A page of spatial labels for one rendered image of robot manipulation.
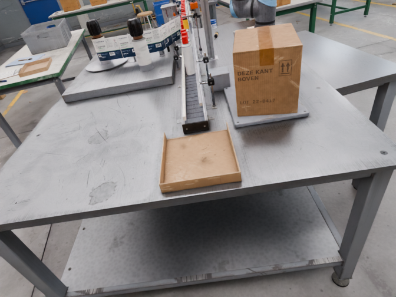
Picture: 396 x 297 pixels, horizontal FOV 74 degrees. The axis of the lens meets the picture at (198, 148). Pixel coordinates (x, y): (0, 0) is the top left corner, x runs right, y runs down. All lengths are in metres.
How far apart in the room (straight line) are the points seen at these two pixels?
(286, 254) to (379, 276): 0.51
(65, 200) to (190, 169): 0.44
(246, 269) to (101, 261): 0.75
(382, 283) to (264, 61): 1.23
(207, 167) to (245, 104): 0.33
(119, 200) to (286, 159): 0.57
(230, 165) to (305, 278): 0.89
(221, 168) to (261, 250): 0.63
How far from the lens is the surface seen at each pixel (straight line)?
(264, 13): 1.72
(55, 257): 2.07
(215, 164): 0.91
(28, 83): 2.74
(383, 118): 1.73
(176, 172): 0.92
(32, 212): 1.05
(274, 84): 1.06
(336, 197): 1.98
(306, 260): 1.41
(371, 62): 1.68
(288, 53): 1.02
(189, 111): 1.16
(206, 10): 1.79
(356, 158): 0.97
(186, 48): 1.48
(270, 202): 1.59
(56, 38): 3.48
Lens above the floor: 1.43
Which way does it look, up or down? 37 degrees down
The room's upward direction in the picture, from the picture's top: 11 degrees counter-clockwise
